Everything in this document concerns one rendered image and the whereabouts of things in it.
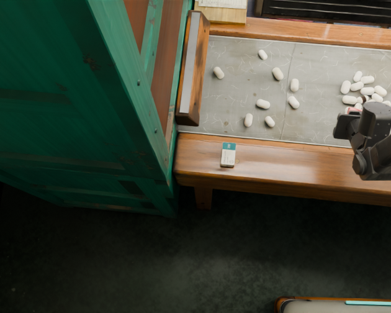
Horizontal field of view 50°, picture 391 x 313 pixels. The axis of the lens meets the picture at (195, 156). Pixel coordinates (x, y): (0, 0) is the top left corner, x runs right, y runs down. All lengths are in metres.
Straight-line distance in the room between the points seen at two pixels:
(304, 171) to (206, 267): 0.84
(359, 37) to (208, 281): 1.10
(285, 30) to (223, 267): 1.01
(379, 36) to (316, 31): 0.17
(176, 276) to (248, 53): 1.00
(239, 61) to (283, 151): 0.29
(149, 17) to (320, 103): 0.67
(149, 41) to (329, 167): 0.65
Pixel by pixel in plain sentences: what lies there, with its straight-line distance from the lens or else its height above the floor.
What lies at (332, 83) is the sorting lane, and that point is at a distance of 1.24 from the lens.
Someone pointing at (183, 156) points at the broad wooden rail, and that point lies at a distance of 1.09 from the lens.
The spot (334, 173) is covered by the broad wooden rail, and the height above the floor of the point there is 0.76.
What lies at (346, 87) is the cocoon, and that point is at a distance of 1.22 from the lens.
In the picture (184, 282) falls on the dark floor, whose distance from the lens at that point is 1.82.
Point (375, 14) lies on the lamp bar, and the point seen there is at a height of 1.07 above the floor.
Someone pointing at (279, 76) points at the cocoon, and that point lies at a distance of 1.19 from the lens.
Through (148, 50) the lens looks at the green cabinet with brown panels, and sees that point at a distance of 0.63.
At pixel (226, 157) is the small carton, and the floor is 0.78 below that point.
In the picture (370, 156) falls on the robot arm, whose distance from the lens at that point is 0.90.
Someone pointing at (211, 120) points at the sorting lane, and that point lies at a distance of 1.14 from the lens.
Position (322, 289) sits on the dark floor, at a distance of 1.88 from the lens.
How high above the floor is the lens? 1.81
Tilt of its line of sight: 75 degrees down
